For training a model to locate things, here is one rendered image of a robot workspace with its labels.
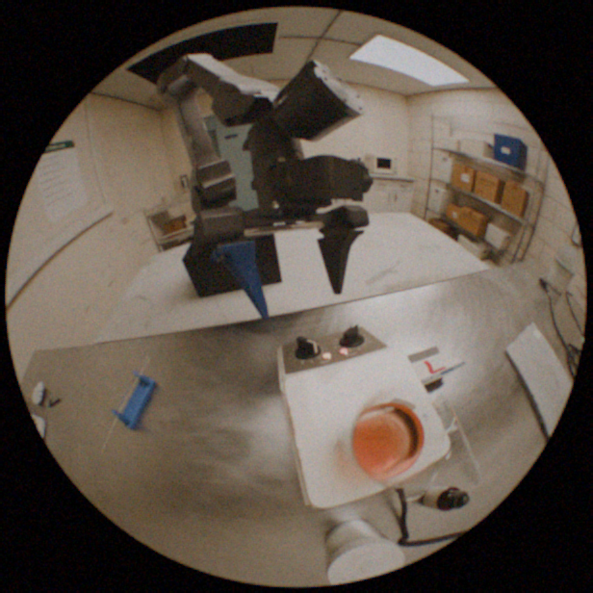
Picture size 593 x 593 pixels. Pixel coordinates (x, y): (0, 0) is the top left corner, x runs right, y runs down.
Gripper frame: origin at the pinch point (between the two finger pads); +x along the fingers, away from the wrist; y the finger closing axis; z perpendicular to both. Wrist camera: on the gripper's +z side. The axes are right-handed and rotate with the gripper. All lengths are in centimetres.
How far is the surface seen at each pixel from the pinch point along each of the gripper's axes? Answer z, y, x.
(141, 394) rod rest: -13.2, -25.5, 13.2
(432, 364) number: 9.1, 13.2, 15.0
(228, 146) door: -216, 58, -179
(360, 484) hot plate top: 12.8, -5.8, 13.5
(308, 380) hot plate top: 4.5, -3.8, 8.6
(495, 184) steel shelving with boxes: 30, 221, -53
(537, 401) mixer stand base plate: 31.2, 24.5, 25.3
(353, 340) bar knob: 1.7, 4.8, 9.1
